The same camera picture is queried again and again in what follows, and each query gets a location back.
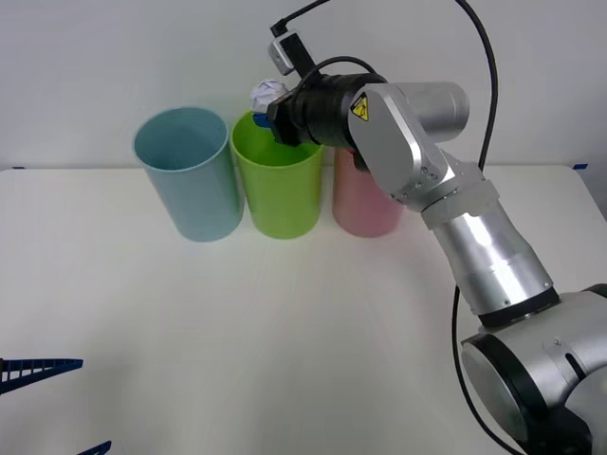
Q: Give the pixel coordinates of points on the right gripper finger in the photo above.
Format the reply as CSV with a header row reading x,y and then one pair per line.
x,y
262,121

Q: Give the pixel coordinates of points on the pale blue plastic bin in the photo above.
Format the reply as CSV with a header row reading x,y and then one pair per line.
x,y
199,194

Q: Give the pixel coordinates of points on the green plastic bin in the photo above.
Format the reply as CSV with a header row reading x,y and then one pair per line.
x,y
284,199

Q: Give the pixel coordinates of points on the pink plastic bin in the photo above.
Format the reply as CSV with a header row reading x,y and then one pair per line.
x,y
360,208

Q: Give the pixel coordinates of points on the white paper ball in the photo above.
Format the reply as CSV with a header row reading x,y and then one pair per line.
x,y
268,94

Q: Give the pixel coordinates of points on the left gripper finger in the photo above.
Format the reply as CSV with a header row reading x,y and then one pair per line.
x,y
42,369
100,449

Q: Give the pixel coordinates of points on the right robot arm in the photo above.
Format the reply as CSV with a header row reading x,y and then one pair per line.
x,y
493,256

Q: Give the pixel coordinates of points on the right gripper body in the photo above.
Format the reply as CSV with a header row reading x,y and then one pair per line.
x,y
283,121

